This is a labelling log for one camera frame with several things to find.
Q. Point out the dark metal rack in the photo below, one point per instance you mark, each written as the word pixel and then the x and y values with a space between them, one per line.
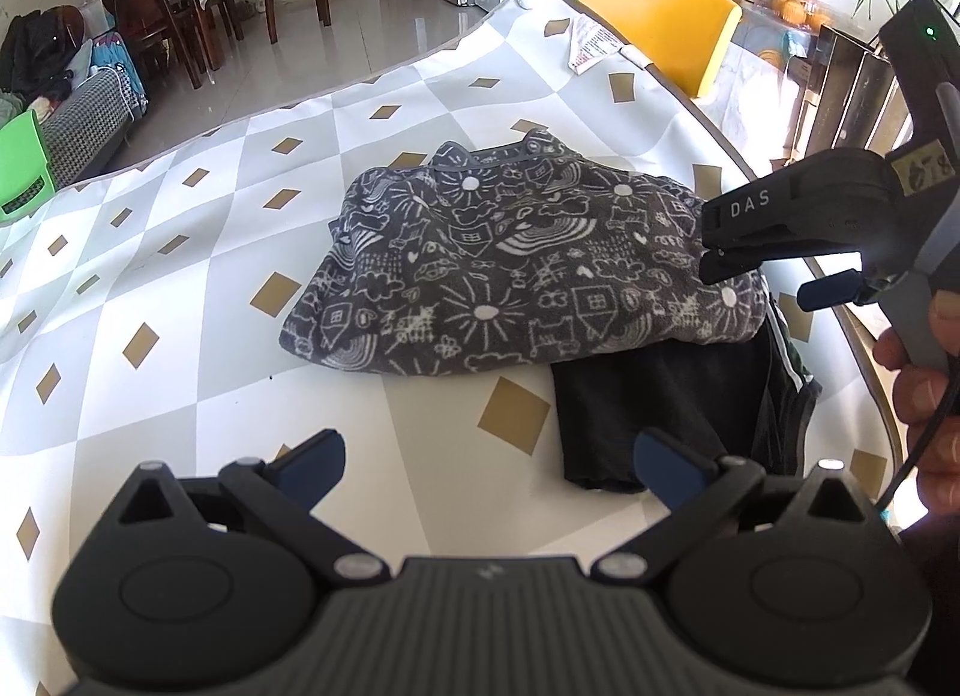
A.
pixel 855 96

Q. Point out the green plastic chair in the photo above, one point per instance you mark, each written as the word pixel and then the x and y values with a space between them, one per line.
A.
pixel 22 171

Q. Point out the white paper receipt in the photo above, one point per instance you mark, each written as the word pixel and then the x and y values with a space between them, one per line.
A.
pixel 592 45

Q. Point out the pale green blanket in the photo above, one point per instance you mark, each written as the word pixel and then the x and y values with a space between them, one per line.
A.
pixel 7 109

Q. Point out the bag of oranges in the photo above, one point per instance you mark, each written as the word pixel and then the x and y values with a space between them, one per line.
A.
pixel 802 10

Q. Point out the grey doodle print fleece jacket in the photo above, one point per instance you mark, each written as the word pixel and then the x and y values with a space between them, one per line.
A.
pixel 525 268

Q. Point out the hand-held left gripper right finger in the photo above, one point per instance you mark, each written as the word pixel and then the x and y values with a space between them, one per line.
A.
pixel 667 463

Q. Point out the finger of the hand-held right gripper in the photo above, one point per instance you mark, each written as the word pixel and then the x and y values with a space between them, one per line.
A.
pixel 825 291

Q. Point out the black folded pants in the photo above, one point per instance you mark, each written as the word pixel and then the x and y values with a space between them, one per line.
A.
pixel 675 396

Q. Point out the person's right hand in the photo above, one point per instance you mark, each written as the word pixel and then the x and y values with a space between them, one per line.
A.
pixel 926 396

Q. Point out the black jacket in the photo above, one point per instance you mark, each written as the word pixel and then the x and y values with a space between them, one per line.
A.
pixel 34 51

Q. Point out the houndstooth sofa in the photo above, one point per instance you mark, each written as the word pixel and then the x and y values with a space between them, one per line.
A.
pixel 86 122

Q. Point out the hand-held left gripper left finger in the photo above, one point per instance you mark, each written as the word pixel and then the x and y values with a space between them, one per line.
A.
pixel 315 460

